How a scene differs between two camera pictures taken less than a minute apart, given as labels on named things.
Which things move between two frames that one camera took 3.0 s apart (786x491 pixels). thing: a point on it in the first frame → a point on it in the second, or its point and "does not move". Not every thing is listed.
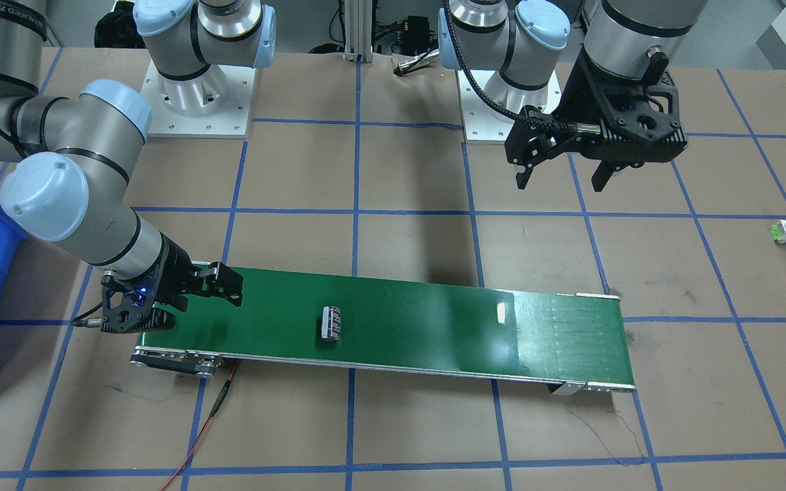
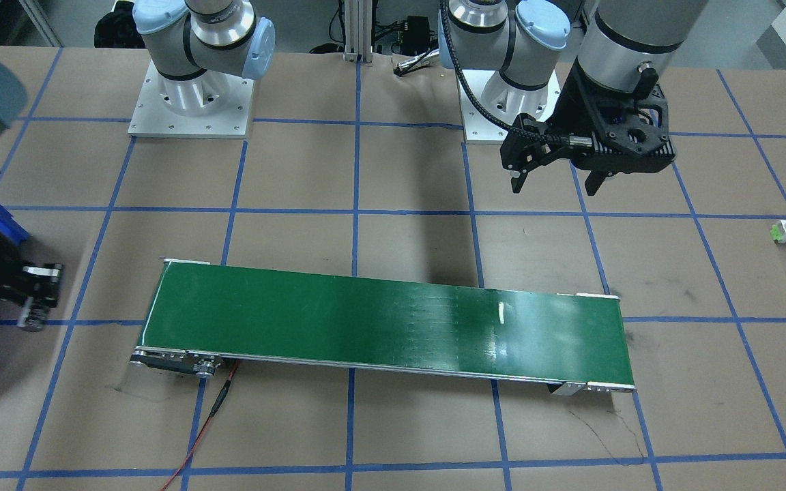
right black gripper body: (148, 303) → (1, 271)
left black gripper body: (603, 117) does not move
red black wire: (214, 412) does not move
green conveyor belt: (540, 337) does not move
